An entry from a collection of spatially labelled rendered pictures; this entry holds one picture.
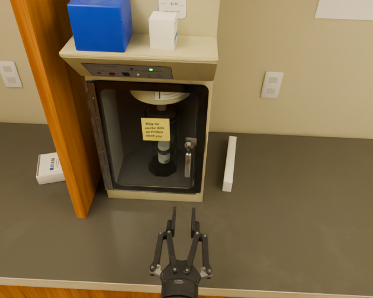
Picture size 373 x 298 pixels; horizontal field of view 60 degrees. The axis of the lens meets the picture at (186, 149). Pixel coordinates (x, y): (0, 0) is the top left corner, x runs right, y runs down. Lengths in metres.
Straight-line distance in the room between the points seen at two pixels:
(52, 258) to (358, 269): 0.87
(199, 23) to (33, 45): 0.35
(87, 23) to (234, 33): 0.67
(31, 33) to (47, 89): 0.13
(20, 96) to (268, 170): 1.06
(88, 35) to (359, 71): 1.04
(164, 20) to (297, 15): 0.67
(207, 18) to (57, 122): 0.43
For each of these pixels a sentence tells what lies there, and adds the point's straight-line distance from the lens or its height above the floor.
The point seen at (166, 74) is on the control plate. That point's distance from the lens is 0.75.
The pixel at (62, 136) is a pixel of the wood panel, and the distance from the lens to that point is 0.88.
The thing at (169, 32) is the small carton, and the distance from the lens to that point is 0.69.
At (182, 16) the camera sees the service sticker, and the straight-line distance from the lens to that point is 0.76.
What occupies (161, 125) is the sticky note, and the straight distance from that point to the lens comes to 0.89.
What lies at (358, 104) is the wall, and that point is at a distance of 1.51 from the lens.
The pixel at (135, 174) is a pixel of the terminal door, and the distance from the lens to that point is 1.03.
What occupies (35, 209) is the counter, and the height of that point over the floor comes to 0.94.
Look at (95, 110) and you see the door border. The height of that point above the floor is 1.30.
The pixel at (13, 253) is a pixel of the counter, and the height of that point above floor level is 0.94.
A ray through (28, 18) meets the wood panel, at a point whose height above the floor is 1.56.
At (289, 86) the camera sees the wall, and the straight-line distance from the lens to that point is 1.37.
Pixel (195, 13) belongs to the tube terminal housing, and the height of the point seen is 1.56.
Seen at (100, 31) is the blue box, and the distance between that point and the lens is 0.68.
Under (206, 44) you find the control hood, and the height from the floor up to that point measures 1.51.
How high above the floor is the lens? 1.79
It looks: 40 degrees down
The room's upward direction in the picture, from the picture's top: 2 degrees clockwise
